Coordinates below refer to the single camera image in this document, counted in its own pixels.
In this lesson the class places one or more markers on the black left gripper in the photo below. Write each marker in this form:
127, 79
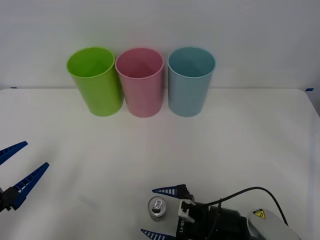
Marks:
1, 201

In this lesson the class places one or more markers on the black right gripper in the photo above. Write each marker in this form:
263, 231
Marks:
200, 225

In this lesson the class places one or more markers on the silver drink can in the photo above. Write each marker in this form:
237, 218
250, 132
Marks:
157, 209

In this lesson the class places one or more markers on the green plastic bin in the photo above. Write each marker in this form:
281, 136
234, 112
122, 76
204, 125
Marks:
97, 95

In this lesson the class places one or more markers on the pale blue plastic bin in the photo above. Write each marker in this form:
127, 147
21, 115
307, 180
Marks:
186, 97

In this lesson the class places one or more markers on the pink plastic bin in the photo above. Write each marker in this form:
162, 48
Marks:
143, 97

